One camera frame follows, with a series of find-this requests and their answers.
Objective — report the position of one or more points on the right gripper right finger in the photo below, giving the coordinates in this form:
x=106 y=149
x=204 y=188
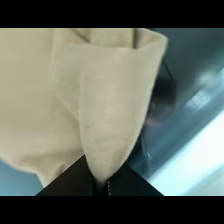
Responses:
x=133 y=183

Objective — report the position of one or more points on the beige garment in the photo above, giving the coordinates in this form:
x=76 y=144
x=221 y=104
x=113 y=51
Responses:
x=66 y=100

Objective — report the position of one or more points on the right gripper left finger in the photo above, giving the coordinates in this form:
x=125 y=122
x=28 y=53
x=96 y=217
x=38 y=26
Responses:
x=71 y=181

